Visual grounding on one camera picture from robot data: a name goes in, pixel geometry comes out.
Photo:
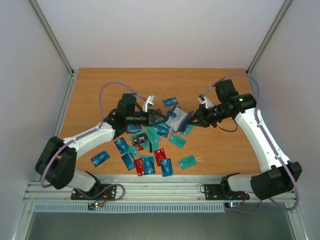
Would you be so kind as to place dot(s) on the aluminium frame post right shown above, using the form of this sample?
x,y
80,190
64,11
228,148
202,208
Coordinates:
x,y
284,8

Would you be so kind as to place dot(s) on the aluminium frame post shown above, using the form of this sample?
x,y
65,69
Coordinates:
x,y
284,8
47,28

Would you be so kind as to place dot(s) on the blue VIP card far left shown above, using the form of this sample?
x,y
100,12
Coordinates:
x,y
100,158

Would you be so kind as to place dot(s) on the dark blue card holder wallet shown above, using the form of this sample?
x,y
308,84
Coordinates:
x,y
178,119

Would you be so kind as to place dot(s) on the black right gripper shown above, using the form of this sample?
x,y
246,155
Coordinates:
x,y
201,116

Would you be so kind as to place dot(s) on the red card centre front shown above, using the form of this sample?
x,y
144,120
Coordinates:
x,y
159,155

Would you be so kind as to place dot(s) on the blue VIP card back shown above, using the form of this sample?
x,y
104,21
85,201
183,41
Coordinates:
x,y
169,102

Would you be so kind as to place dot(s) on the blue vip card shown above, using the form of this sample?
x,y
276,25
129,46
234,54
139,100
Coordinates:
x,y
100,158
169,102

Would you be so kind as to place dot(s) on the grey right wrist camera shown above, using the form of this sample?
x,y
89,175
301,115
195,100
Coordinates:
x,y
205,102

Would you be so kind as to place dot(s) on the black VIP card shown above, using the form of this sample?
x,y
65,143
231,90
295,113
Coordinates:
x,y
139,138

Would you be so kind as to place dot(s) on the teal VIP card front right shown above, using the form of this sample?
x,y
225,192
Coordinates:
x,y
187,162

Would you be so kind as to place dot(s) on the blue card left middle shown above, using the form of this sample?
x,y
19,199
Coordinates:
x,y
122,146

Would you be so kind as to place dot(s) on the blue card front centre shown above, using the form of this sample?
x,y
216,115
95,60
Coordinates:
x,y
166,167

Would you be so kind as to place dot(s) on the grey slotted cable duct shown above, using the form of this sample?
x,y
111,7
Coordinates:
x,y
130,208

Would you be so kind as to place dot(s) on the aluminium frame post left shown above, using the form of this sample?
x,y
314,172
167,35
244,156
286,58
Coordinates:
x,y
47,28

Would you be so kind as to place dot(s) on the red card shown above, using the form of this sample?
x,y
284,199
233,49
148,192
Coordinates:
x,y
159,155
139,166

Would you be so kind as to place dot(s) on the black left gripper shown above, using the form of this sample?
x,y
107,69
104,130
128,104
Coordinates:
x,y
151,119

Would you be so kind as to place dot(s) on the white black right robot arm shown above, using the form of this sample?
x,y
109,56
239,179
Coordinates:
x,y
278,174

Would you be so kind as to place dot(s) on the teal vip card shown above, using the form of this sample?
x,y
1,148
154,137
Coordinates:
x,y
187,162
177,141

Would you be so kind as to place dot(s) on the red card front left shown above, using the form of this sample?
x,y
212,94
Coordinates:
x,y
139,166

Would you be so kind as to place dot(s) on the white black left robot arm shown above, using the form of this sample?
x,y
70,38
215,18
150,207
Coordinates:
x,y
57,162

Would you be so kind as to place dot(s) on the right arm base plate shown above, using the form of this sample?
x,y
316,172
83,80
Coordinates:
x,y
214,192

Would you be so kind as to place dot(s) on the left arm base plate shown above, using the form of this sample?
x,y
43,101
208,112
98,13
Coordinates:
x,y
102,192

